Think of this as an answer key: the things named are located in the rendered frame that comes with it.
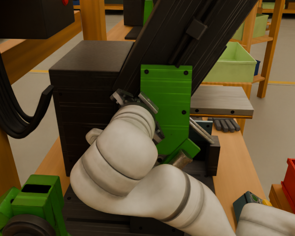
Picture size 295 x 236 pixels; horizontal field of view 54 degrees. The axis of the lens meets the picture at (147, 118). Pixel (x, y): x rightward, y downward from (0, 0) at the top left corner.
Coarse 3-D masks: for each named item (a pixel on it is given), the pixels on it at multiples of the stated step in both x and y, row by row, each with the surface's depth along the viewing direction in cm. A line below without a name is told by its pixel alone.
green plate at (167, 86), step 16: (144, 64) 65; (144, 80) 65; (160, 80) 65; (176, 80) 65; (160, 96) 66; (176, 96) 66; (160, 112) 67; (176, 112) 66; (176, 128) 67; (160, 144) 68; (176, 144) 68
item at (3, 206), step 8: (8, 192) 47; (16, 192) 48; (0, 200) 46; (8, 200) 46; (0, 208) 44; (8, 208) 45; (0, 216) 44; (8, 216) 44; (0, 224) 45; (0, 232) 46
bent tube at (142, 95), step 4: (140, 92) 65; (140, 96) 62; (144, 96) 63; (144, 100) 62; (148, 100) 66; (148, 104) 62; (152, 104) 65; (152, 108) 62; (156, 108) 65; (156, 112) 63
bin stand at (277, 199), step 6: (276, 186) 99; (270, 192) 101; (276, 192) 96; (282, 192) 96; (270, 198) 101; (276, 198) 95; (282, 198) 94; (276, 204) 95; (282, 204) 92; (288, 204) 92; (288, 210) 89
